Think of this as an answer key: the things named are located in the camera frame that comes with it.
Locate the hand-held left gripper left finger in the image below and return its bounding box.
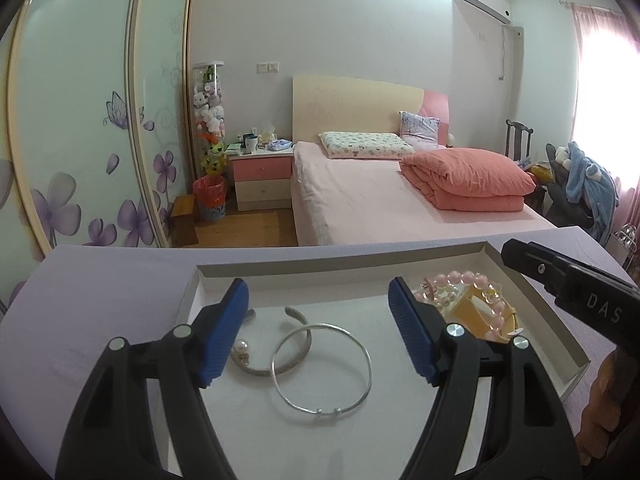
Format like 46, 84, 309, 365
54, 277, 251, 480

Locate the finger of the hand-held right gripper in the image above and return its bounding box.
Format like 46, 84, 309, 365
501, 239, 571, 287

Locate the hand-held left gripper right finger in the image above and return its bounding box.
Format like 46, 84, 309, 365
387, 276, 583, 480

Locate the yellow translucent bangle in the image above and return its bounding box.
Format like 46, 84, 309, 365
447, 292, 523, 345

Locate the pink bead bracelet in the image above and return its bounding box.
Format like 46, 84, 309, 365
432, 270, 507, 343

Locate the grey cardboard tray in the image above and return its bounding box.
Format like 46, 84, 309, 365
165, 241, 592, 480

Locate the wide silver cuff bracelet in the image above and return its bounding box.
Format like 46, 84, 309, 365
230, 306, 313, 377

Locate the thin silver bangle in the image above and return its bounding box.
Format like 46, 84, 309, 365
271, 325, 373, 416

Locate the person's right hand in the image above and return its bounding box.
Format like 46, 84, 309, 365
579, 347, 640, 471

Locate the grey padded chair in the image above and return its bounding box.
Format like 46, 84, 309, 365
544, 144, 601, 226

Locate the colourful toy pile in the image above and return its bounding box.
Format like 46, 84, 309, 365
520, 160, 551, 186

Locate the blue fleece garment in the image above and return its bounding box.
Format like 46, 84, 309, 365
552, 141, 621, 238

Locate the folded coral quilt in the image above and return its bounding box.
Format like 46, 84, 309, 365
399, 148, 537, 212

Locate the dark wooden chair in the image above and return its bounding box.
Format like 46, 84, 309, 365
505, 119, 535, 163

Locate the blue bin with red bag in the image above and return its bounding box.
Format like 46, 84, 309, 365
193, 176, 227, 222

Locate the pink-sheeted bed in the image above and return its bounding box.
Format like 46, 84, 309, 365
290, 141, 558, 247

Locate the pink and beige nightstand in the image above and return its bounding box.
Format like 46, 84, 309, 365
228, 152, 294, 212

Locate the lilac printed pillow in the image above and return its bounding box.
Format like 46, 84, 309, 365
399, 111, 441, 142

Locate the pink curtain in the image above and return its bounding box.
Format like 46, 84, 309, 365
570, 2, 640, 241

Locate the patterned cream pillow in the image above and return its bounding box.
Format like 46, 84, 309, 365
318, 131, 416, 160

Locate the clear tube of plush toys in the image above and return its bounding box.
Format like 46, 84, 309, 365
192, 61, 228, 183

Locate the white air conditioner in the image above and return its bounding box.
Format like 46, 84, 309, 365
451, 0, 512, 25

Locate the floral sliding-door wardrobe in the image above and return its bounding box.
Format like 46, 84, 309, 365
0, 0, 198, 311

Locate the metal wire rack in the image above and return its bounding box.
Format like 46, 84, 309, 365
607, 225, 640, 271

